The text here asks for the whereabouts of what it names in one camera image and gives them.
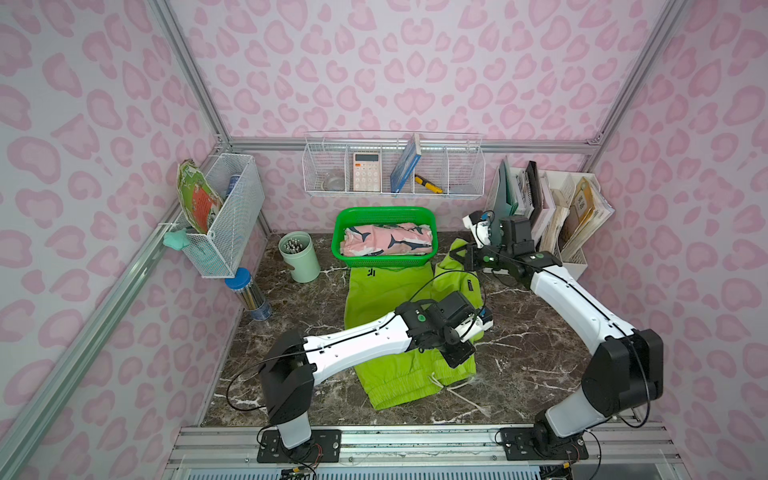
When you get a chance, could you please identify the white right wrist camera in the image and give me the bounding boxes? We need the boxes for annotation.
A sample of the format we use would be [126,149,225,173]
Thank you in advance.
[462,210,495,248]

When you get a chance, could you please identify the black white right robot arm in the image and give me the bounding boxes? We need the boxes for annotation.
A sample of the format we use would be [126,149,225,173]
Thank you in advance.
[459,210,664,442]

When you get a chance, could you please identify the mint green cup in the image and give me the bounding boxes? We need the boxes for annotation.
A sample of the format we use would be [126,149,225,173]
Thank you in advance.
[278,231,321,283]

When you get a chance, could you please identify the blue lid pencil jar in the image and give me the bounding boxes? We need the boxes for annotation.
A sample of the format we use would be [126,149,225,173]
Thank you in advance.
[225,267,272,321]

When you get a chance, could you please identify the clear wire wall shelf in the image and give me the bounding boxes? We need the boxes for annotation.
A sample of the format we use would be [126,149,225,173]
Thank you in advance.
[302,130,485,199]

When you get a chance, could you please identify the lime green garment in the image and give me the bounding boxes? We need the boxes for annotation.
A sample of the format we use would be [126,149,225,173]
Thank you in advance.
[344,257,483,410]

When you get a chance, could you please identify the white file organizer rack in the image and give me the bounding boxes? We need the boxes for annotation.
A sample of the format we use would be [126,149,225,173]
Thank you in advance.
[465,159,615,278]

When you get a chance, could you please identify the pink shark print shorts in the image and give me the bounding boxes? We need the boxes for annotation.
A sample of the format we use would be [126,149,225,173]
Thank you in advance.
[340,223,433,257]

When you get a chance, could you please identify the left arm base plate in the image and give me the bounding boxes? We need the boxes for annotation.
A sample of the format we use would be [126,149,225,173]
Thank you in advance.
[257,429,342,465]

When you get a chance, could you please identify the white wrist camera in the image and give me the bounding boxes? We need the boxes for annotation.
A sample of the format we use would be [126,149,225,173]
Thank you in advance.
[462,210,495,248]
[456,307,494,342]

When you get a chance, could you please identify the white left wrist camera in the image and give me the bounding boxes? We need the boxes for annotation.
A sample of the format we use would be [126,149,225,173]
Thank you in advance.
[456,307,494,342]

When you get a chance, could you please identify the blue book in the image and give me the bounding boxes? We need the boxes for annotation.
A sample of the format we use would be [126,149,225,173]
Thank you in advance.
[390,133,422,194]

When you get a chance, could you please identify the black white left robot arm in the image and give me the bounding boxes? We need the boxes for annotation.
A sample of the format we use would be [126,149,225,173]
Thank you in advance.
[258,292,493,450]

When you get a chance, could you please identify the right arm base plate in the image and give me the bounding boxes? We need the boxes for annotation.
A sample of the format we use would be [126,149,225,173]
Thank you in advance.
[494,424,589,462]

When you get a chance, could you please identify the yellow utility knife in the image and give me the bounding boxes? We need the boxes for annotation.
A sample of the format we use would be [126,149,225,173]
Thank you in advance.
[414,174,444,195]

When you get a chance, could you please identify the dark green folder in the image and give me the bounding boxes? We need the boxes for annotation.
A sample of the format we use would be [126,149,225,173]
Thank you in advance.
[493,160,518,219]

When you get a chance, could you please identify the brown paper envelopes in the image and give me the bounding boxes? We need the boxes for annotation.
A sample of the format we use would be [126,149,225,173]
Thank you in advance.
[559,177,615,261]

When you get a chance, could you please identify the green red paper packet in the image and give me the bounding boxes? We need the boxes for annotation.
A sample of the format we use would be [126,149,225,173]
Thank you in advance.
[177,159,224,234]

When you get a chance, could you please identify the pink calculator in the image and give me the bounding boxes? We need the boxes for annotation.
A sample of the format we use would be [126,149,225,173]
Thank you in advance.
[352,151,381,193]

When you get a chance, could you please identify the white mesh wall basket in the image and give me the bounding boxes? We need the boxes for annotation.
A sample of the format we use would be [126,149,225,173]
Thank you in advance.
[181,153,265,279]

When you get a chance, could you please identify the green plastic basket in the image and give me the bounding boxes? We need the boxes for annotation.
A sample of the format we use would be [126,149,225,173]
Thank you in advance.
[331,206,438,268]

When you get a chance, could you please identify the small glass dish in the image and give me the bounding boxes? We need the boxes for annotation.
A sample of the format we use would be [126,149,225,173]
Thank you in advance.
[322,171,346,192]

